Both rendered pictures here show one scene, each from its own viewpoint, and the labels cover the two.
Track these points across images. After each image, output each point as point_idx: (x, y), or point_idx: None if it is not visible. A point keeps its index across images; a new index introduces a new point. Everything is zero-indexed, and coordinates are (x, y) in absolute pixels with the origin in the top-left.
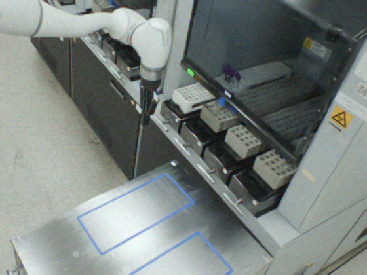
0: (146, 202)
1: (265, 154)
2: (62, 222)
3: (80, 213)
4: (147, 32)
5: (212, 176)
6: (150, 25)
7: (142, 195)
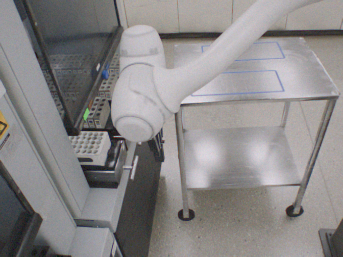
0: (224, 84)
1: (111, 67)
2: (296, 92)
3: (279, 93)
4: (159, 37)
5: None
6: (154, 29)
7: (224, 88)
